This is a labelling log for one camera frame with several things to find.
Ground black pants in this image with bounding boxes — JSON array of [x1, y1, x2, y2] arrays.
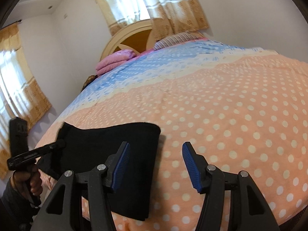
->
[[37, 123, 161, 221]]

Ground person's left hand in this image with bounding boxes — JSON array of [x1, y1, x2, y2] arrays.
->
[[10, 164, 43, 199]]

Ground side window curtain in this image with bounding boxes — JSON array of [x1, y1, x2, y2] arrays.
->
[[1, 23, 52, 180]]

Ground peach blue polka-dot bedspread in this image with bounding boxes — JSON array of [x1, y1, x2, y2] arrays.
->
[[39, 40, 307, 230]]

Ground brown fuzzy object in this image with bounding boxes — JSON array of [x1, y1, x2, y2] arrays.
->
[[81, 75, 98, 91]]

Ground folded pink blanket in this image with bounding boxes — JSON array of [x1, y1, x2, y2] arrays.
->
[[95, 49, 137, 76]]

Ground striped pillow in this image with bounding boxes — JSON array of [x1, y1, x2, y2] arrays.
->
[[153, 32, 203, 51]]

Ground cream wooden headboard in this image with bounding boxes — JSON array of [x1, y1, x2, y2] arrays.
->
[[100, 19, 156, 60]]

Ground beige floral window curtain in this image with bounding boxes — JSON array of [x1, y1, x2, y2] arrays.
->
[[95, 0, 209, 41]]

